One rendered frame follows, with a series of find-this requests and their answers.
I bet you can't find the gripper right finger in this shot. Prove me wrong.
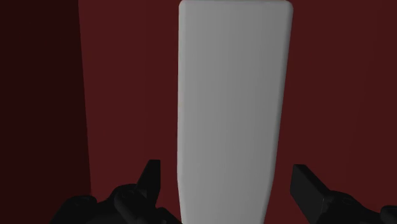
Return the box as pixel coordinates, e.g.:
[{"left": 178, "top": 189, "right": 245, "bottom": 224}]
[{"left": 289, "top": 164, "right": 397, "bottom": 224}]

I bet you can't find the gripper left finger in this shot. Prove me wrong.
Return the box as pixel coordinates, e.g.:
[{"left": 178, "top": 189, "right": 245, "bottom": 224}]
[{"left": 49, "top": 159, "right": 183, "bottom": 224}]

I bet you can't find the white toilet tank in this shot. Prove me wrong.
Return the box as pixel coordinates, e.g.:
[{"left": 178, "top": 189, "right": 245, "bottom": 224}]
[{"left": 176, "top": 0, "right": 294, "bottom": 224}]

